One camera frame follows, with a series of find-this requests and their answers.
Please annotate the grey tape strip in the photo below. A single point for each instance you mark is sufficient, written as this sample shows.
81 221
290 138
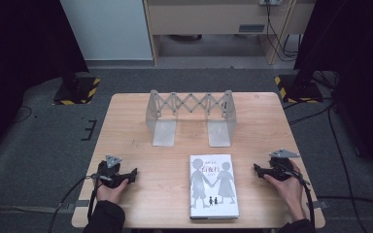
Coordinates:
82 203
321 204

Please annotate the black floor tape mark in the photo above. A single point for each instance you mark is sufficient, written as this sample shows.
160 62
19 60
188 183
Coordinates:
89 130

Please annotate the striped black stand base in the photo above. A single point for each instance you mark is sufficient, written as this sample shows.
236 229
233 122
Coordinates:
77 92
299 90

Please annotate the person's left hand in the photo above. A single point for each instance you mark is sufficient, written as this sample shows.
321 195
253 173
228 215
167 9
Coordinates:
110 193

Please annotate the white book with grey figures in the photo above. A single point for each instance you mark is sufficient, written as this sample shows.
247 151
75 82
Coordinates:
213 187

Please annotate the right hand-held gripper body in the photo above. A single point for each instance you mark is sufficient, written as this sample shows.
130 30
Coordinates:
281 168

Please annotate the light wooden desk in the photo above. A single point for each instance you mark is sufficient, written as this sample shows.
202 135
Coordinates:
207 17

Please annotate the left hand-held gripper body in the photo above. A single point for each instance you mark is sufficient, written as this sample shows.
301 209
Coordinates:
109 174

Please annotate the black curtain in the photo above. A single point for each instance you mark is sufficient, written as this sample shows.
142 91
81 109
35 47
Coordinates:
356 64
19 58

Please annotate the expandable metal book rack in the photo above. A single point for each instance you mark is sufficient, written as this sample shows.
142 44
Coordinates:
191 106

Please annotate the white cabinet panel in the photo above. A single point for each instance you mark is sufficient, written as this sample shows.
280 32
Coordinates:
110 29

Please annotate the person's right hand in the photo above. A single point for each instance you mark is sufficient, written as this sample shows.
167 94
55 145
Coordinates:
289 192

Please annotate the white power strip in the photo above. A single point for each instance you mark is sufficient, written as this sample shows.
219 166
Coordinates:
270 2

